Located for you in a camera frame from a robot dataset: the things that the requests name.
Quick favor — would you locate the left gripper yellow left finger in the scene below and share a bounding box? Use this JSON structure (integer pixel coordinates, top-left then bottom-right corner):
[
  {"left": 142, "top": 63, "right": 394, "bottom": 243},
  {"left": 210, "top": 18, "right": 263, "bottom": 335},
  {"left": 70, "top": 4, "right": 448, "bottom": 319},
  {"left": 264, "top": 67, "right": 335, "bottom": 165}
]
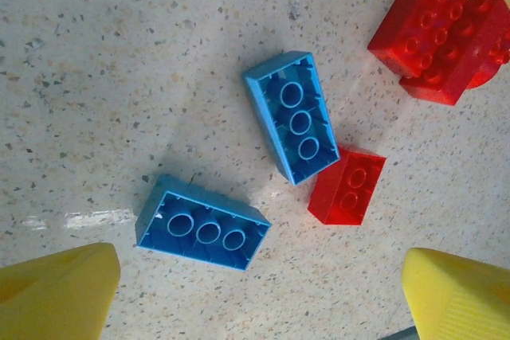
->
[{"left": 0, "top": 242, "right": 121, "bottom": 340}]

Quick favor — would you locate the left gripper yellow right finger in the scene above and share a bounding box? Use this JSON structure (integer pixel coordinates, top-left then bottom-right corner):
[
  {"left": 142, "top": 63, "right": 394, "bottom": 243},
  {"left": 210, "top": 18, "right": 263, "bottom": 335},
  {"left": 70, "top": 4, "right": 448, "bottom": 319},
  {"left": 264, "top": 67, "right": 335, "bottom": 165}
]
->
[{"left": 401, "top": 247, "right": 510, "bottom": 340}]

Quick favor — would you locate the red short lego brick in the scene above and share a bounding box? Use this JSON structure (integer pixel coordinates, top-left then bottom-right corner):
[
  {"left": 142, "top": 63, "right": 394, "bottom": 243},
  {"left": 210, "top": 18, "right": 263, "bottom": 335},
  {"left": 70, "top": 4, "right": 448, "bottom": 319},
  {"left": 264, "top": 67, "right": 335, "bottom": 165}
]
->
[{"left": 307, "top": 145, "right": 386, "bottom": 226}]

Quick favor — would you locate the blue long lego brick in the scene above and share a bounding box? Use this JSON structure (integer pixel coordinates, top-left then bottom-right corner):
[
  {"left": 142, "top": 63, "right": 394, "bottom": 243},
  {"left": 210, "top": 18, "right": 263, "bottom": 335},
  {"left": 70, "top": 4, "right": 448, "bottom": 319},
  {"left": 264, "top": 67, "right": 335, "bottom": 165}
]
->
[
  {"left": 135, "top": 174, "right": 273, "bottom": 272},
  {"left": 242, "top": 50, "right": 340, "bottom": 186}
]

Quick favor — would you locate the red arch lego brick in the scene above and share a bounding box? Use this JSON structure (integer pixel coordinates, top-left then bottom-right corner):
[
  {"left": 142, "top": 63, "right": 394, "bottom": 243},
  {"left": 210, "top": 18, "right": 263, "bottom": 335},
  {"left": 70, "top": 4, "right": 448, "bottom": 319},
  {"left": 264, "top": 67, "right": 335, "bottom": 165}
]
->
[{"left": 399, "top": 0, "right": 510, "bottom": 107}]

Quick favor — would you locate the red long lego brick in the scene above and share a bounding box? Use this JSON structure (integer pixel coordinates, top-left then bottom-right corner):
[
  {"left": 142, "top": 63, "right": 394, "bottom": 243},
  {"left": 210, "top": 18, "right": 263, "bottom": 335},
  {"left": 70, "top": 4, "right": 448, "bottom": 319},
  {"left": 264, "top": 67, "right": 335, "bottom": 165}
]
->
[{"left": 367, "top": 0, "right": 479, "bottom": 79}]

